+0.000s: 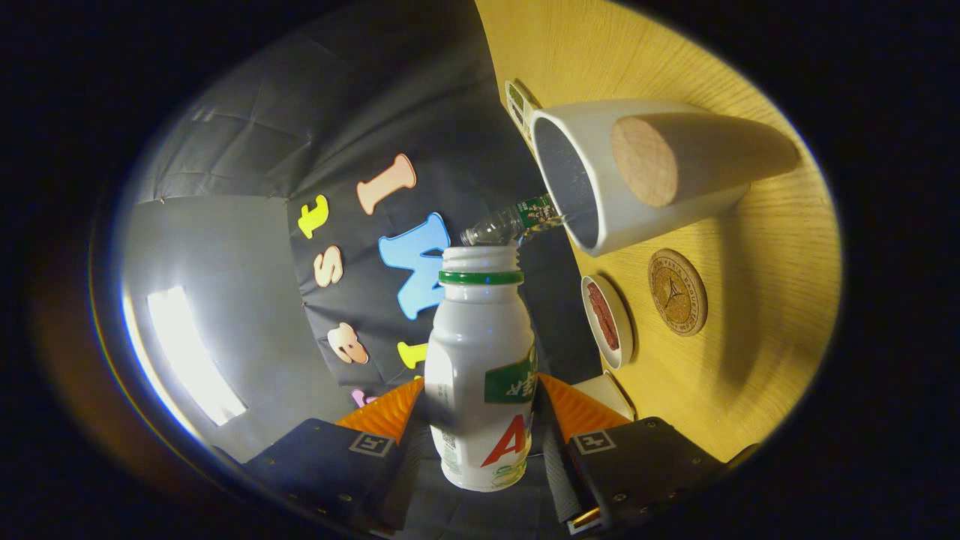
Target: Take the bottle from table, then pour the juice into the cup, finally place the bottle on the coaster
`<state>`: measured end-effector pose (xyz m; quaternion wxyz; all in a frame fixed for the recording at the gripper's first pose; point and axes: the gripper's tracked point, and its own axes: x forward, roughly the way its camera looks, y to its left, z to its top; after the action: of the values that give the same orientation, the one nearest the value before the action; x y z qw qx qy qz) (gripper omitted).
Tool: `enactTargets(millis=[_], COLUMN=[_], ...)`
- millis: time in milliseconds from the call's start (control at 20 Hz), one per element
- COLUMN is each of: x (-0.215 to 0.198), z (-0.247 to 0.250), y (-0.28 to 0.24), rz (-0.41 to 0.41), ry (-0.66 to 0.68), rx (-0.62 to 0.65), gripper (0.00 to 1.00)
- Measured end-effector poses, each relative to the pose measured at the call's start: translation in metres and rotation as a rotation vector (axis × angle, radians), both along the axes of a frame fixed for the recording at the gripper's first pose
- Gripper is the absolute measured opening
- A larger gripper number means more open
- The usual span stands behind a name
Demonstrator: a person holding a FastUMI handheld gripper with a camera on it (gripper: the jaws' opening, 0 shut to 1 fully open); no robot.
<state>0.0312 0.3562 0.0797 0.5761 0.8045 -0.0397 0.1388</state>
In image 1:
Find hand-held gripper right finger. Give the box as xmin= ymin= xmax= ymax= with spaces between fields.
xmin=534 ymin=373 xmax=728 ymax=535

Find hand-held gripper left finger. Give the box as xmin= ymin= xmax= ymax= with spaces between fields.
xmin=214 ymin=377 xmax=451 ymax=535

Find round cork coaster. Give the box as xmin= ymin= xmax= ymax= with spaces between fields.
xmin=648 ymin=248 xmax=709 ymax=338

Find white juice bottle green label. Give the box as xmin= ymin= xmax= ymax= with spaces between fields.
xmin=424 ymin=245 xmax=539 ymax=493

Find white cup with wooden handle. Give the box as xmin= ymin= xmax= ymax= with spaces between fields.
xmin=530 ymin=100 xmax=800 ymax=258

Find clear plastic water bottle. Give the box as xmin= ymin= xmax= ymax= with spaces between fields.
xmin=460 ymin=193 xmax=565 ymax=248

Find cream toaster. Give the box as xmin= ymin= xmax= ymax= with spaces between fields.
xmin=574 ymin=370 xmax=637 ymax=421

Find round white plate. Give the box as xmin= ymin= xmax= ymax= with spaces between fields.
xmin=580 ymin=274 xmax=635 ymax=371

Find red sausage pieces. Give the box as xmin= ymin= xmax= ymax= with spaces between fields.
xmin=586 ymin=282 xmax=622 ymax=352

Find black backdrop cloth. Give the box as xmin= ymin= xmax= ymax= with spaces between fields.
xmin=131 ymin=0 xmax=601 ymax=540

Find white divided tray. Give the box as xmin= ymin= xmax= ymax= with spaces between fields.
xmin=505 ymin=79 xmax=539 ymax=147

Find wooden table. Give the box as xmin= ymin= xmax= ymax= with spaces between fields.
xmin=474 ymin=0 xmax=842 ymax=462

